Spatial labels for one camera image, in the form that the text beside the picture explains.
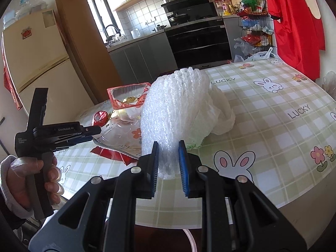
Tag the white plastic bag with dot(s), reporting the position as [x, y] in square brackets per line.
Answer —
[213, 115]

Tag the red snack wrapper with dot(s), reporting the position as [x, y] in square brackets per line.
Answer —
[100, 118]

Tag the green plaid bunny tablecloth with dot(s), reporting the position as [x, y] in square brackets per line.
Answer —
[284, 136]

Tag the white shopping bag on floor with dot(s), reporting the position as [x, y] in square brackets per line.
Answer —
[263, 55]

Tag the red hanging apron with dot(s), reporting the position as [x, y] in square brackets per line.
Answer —
[299, 34]

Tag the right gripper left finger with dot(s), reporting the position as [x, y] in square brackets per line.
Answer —
[137, 182]

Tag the grey kitchen cabinets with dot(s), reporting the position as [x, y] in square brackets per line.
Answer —
[144, 59]

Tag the red plastic food tray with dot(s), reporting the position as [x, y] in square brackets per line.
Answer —
[128, 96]

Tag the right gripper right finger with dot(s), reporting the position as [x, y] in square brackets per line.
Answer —
[200, 181]

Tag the white bubble wrap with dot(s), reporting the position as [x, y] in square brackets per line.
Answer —
[168, 114]

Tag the wire snack rack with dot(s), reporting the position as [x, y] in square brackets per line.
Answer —
[256, 27]

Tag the black oven stove unit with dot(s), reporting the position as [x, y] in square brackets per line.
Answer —
[197, 35]

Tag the beige refrigerator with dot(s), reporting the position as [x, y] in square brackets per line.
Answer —
[36, 57]

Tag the white kettle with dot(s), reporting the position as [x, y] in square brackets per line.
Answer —
[135, 34]

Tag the clear floral plastic bag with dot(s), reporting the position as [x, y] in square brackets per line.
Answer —
[122, 133]

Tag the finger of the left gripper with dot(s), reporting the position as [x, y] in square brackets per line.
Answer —
[71, 142]

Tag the left hand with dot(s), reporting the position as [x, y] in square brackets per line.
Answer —
[23, 167]

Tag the kitchen faucet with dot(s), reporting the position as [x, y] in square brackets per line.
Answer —
[111, 33]

